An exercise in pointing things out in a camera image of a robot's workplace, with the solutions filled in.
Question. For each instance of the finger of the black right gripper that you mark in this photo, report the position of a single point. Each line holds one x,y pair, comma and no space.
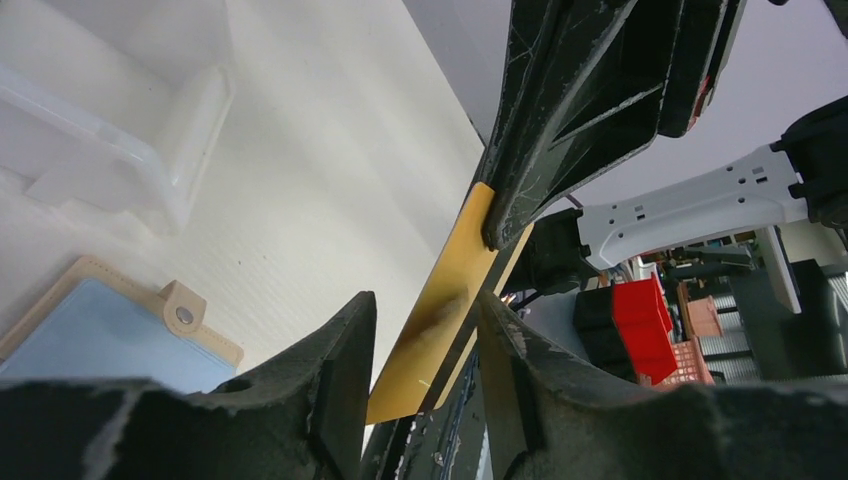
583,89

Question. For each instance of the red plastic bin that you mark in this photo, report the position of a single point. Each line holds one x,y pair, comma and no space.
625,330

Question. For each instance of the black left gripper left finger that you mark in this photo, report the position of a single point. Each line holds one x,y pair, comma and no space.
299,415

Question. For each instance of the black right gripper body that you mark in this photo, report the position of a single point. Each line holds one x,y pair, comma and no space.
705,37

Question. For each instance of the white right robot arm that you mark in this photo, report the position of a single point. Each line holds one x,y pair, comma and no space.
800,176

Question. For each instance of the clear plastic card box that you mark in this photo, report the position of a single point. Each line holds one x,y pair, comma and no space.
118,104

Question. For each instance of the beige leather card holder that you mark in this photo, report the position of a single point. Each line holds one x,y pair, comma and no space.
97,323

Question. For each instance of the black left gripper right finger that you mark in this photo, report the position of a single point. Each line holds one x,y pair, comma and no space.
551,415

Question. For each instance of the red mesh basket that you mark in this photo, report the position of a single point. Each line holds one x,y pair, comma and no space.
699,319

